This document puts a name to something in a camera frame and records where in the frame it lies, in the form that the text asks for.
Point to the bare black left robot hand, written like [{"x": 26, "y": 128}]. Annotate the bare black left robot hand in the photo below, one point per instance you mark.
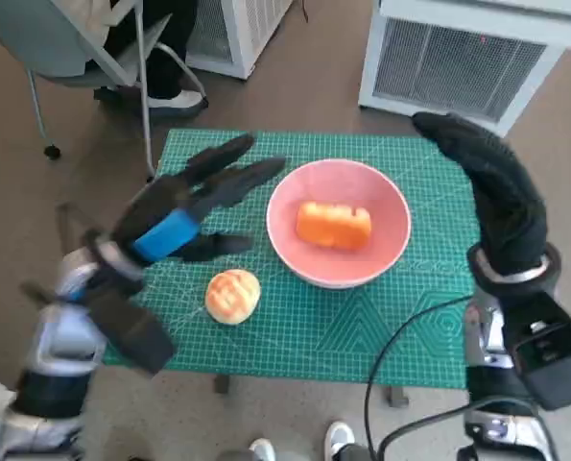
[{"x": 170, "y": 201}]

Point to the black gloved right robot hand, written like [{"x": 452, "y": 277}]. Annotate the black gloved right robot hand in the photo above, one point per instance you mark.
[{"x": 506, "y": 206}]

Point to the round bread bun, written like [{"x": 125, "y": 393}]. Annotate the round bread bun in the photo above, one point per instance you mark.
[{"x": 232, "y": 298}]

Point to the pink bowl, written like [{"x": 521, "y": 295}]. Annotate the pink bowl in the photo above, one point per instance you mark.
[{"x": 386, "y": 230}]

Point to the orange rectangular bread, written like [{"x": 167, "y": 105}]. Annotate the orange rectangular bread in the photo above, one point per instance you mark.
[{"x": 333, "y": 225}]

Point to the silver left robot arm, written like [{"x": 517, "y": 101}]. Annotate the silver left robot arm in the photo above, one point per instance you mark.
[{"x": 64, "y": 346}]

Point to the white cabinet with red light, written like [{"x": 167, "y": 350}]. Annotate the white cabinet with red light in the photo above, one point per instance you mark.
[{"x": 458, "y": 62}]

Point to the person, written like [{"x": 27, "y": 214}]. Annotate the person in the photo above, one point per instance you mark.
[{"x": 170, "y": 48}]

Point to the white mesh-front cabinet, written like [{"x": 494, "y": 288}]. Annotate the white mesh-front cabinet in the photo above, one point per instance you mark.
[{"x": 246, "y": 29}]

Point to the green cutting mat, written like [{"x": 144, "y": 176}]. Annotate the green cutting mat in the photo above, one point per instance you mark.
[{"x": 314, "y": 326}]

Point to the grey office chair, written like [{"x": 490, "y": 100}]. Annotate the grey office chair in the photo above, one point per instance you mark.
[{"x": 50, "y": 48}]

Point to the white rounded foot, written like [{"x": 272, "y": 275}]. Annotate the white rounded foot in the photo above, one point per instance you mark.
[
  {"x": 263, "y": 451},
  {"x": 338, "y": 437}
]

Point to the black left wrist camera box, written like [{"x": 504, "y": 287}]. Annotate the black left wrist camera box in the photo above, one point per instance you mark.
[{"x": 136, "y": 336}]

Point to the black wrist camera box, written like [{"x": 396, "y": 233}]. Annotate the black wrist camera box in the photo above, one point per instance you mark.
[
  {"x": 554, "y": 355},
  {"x": 136, "y": 336}
]

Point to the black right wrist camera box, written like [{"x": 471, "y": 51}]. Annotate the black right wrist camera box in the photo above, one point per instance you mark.
[{"x": 554, "y": 355}]

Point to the grey table bracket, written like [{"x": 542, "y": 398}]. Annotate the grey table bracket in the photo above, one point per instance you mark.
[
  {"x": 223, "y": 385},
  {"x": 399, "y": 397}
]

